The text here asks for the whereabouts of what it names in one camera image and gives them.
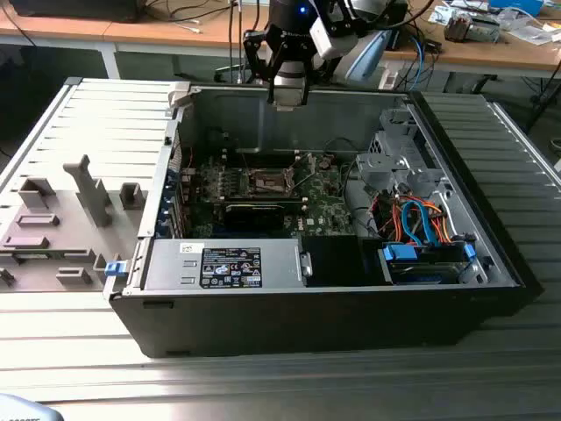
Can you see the black pc case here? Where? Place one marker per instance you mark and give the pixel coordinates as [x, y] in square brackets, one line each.
[307, 324]

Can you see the copper fin cpu cooler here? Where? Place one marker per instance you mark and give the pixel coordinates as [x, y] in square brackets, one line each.
[456, 27]

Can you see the blue box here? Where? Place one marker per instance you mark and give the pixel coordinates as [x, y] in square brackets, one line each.
[517, 5]

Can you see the black device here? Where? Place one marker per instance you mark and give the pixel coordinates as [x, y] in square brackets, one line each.
[74, 9]

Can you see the cpu socket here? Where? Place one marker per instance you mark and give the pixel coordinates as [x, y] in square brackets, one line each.
[267, 180]

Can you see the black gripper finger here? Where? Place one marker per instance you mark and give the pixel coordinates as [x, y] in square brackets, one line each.
[309, 83]
[258, 57]

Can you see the grey rounded device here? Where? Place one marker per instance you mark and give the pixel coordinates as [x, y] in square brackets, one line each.
[22, 410]

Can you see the blue case latch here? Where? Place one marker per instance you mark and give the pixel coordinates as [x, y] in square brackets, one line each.
[115, 269]

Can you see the black graphics card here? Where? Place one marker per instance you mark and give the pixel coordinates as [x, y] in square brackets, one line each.
[254, 217]

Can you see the silver power supply black label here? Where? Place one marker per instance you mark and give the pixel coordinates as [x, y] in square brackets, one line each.
[171, 263]

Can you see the hard disk in blue carrier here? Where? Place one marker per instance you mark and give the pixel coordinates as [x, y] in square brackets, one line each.
[416, 274]

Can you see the silver metal drive cage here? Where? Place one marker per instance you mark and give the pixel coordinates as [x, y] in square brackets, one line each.
[381, 166]

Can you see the grey optical drive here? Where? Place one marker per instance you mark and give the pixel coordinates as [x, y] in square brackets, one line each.
[484, 28]

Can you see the thin metal locking lever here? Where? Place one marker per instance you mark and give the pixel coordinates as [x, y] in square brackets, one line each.
[244, 159]

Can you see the clear plastic bag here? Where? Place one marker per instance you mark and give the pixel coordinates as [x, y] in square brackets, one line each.
[532, 35]

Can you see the grey parts rack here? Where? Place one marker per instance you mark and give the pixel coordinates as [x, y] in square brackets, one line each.
[66, 228]

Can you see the green RAM stick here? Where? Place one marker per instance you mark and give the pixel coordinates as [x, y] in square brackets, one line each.
[263, 202]

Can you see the white camera with black bracket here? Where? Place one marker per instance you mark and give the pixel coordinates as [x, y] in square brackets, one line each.
[333, 41]

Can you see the black box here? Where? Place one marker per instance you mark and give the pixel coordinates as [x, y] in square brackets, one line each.
[396, 26]

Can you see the wooden desk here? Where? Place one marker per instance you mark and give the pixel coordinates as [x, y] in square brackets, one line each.
[131, 33]

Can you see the round coin battery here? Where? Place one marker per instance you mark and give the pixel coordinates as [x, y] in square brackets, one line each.
[324, 163]

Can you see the silver cpu green rim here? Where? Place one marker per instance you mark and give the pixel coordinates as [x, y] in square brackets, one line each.
[289, 98]

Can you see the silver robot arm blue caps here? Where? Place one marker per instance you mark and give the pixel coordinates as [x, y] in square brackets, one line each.
[370, 59]

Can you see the green motherboard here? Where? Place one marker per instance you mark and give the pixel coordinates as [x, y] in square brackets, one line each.
[324, 206]

